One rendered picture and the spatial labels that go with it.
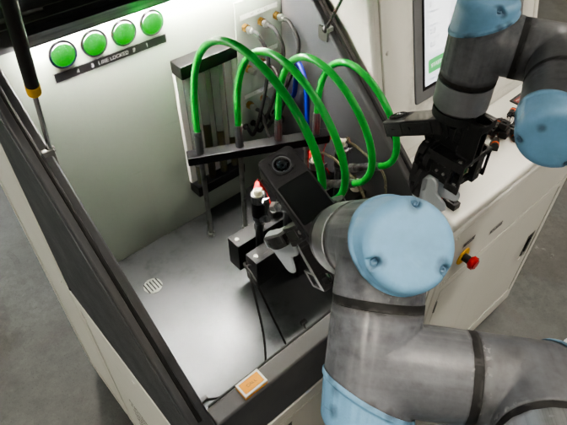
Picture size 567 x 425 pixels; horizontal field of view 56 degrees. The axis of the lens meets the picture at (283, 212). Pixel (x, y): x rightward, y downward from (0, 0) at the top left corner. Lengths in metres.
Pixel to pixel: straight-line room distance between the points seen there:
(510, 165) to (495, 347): 1.04
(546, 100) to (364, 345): 0.31
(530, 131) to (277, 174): 0.26
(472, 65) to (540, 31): 0.08
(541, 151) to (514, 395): 0.27
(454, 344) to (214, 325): 0.84
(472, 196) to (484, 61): 0.66
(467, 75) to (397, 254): 0.38
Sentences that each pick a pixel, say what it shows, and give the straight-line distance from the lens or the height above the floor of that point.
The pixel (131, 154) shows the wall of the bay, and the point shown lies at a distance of 1.22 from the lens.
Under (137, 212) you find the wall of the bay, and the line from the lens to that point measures 1.32.
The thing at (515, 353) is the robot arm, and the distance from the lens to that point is 0.45.
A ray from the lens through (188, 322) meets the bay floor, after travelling 1.24.
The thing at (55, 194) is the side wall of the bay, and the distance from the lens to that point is 0.93.
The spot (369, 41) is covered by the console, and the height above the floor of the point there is 1.30.
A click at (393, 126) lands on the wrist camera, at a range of 0.86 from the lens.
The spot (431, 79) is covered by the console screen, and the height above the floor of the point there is 1.15.
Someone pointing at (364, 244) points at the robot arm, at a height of 1.56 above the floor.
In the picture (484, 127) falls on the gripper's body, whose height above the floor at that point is 1.42.
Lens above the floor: 1.85
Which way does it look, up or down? 45 degrees down
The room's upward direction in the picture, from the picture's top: straight up
